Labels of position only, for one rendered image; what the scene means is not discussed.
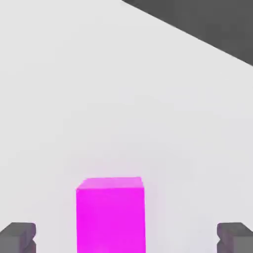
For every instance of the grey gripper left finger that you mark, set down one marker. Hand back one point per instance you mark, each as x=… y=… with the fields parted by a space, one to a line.
x=16 y=237

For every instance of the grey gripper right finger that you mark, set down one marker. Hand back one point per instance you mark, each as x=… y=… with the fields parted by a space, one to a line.
x=236 y=238

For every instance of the small magenta cube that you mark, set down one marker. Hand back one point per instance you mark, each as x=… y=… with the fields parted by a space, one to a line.
x=110 y=219

